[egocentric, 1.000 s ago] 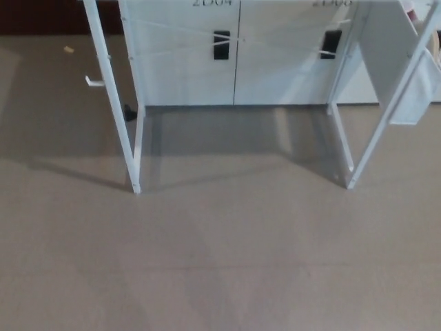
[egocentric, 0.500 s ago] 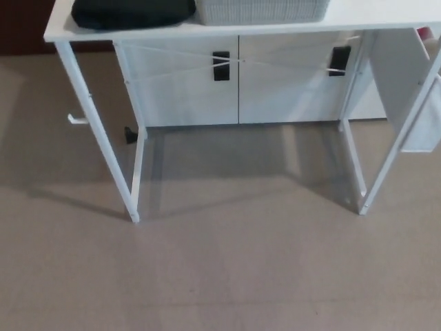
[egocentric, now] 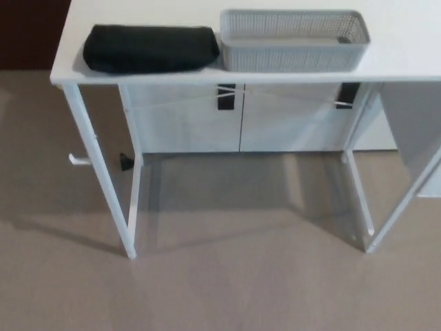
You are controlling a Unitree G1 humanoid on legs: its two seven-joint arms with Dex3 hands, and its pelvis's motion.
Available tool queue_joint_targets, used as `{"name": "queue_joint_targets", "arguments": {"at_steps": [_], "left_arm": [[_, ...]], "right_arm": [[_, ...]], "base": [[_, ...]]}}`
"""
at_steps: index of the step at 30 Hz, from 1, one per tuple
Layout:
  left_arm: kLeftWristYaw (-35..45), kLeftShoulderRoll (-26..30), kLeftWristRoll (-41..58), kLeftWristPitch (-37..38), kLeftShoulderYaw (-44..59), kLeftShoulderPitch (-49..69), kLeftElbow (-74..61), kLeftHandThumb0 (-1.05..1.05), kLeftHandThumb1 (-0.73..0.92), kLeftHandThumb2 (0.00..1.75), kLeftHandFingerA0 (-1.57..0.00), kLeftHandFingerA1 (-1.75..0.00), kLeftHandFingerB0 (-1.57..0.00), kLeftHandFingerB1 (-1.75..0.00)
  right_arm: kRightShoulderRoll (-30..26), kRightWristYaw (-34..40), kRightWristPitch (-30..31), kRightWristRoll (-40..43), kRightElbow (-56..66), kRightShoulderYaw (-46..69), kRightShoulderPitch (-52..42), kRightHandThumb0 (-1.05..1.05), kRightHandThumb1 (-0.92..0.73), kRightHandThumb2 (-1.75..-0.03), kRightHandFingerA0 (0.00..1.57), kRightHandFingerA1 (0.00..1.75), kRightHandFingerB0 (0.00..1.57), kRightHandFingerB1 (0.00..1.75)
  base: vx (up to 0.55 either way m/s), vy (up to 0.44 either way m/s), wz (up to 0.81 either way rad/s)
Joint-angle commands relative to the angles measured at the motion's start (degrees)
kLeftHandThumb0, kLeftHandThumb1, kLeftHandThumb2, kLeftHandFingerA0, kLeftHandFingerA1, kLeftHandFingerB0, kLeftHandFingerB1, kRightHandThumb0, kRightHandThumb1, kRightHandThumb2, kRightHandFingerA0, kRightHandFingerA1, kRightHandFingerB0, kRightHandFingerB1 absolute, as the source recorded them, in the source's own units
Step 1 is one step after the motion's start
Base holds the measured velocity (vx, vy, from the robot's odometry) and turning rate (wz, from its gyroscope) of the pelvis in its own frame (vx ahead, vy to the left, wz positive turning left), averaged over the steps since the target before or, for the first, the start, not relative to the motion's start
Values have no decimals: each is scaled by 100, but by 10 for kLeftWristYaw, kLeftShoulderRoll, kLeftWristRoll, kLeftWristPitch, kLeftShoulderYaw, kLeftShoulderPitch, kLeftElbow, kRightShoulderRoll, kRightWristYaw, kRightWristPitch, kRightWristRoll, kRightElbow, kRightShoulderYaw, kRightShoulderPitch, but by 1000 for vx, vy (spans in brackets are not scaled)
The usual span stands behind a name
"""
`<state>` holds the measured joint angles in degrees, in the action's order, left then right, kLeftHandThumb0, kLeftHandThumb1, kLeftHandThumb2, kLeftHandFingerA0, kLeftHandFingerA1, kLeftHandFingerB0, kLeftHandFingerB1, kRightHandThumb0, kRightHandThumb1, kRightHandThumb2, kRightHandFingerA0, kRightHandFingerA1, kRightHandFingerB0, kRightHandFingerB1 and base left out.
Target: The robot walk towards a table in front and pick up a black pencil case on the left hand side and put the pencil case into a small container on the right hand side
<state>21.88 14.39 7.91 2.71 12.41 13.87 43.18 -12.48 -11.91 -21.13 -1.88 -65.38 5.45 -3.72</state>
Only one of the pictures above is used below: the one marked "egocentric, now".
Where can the white metal table leg frame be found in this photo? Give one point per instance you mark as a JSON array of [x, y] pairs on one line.
[[358, 207], [100, 172]]

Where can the thin white cross brace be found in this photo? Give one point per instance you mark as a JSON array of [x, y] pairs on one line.
[[344, 102]]

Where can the small black floor object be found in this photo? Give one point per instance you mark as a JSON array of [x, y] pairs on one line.
[[125, 162]]

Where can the white cabinet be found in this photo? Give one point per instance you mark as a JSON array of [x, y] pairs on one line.
[[193, 131]]

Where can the white hook on table leg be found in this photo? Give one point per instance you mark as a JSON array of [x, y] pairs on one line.
[[77, 161]]

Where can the grey perforated plastic basket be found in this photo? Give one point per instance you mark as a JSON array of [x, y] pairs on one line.
[[293, 57]]

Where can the black fabric pencil case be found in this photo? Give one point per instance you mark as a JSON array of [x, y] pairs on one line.
[[148, 48]]

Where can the dark brown panel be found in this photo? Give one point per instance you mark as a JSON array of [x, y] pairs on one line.
[[27, 31]]

